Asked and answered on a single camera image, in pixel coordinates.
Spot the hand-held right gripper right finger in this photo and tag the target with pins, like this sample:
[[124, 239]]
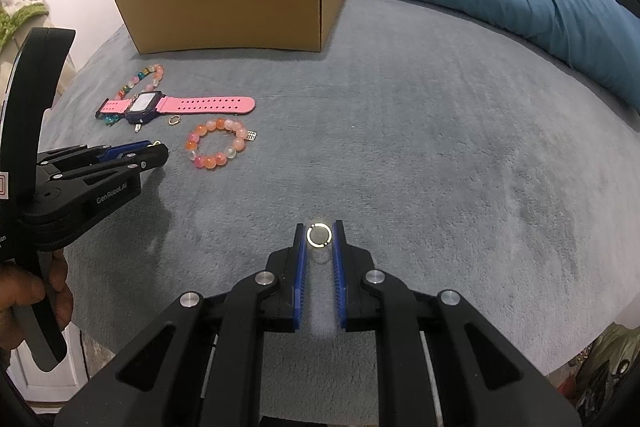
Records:
[[339, 277]]

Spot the person's left hand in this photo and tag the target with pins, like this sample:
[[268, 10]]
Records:
[[20, 284]]

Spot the patterned cloth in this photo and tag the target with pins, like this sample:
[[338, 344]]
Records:
[[615, 357]]

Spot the grey fleece blanket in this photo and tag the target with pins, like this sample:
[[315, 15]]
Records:
[[400, 132]]

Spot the white panelled door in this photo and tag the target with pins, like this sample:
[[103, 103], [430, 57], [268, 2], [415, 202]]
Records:
[[30, 377]]

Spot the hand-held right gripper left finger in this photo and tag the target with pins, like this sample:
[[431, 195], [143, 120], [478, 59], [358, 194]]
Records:
[[301, 267]]

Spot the small action figure doll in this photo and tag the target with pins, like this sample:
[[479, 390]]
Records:
[[210, 105]]

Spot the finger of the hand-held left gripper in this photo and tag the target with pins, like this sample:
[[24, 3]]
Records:
[[122, 150], [150, 157]]

